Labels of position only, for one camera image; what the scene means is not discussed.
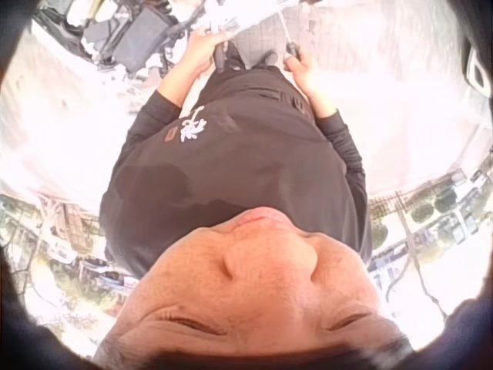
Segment dark-handled tool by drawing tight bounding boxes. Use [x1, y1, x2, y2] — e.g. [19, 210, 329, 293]
[213, 39, 231, 75]

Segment person's right hand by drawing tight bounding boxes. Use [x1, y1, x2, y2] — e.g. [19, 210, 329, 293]
[283, 47, 321, 94]

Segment black-handled screwdriver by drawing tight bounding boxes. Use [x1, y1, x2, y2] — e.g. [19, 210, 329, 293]
[276, 11, 303, 61]

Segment white grey metal part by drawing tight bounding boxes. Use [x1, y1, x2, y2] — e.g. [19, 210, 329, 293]
[203, 0, 298, 35]

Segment person's left hand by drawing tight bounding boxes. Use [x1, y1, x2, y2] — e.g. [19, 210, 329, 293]
[179, 27, 233, 75]

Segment heap of dark machine parts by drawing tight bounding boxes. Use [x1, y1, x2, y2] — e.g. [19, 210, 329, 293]
[32, 0, 206, 76]

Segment person's legs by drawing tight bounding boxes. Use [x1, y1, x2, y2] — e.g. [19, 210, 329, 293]
[220, 41, 283, 73]

